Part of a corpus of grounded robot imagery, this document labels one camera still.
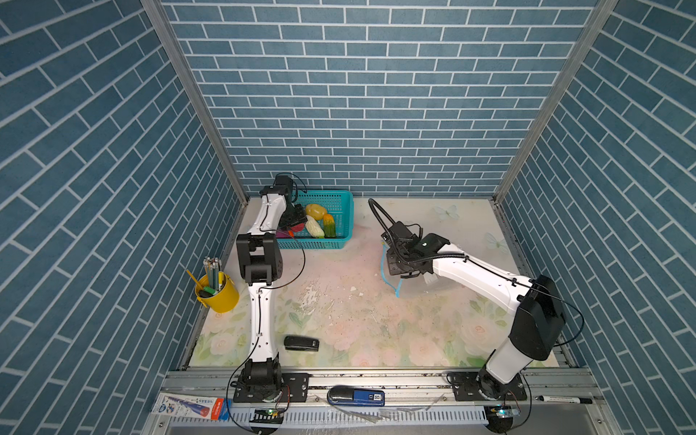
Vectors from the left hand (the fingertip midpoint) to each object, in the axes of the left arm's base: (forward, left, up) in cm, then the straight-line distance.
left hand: (299, 221), depth 106 cm
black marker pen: (-61, -78, -3) cm, 99 cm away
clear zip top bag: (-32, -37, +8) cm, 50 cm away
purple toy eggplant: (-8, +5, +2) cm, 10 cm away
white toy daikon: (-3, -6, -1) cm, 7 cm away
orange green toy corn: (-3, -12, 0) cm, 12 cm away
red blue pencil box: (-61, +15, -4) cm, 63 cm away
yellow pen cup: (-33, +19, 0) cm, 38 cm away
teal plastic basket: (+9, -16, 0) cm, 18 cm away
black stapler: (-46, -6, -2) cm, 46 cm away
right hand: (-24, -34, +9) cm, 43 cm away
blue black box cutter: (-59, -20, +1) cm, 62 cm away
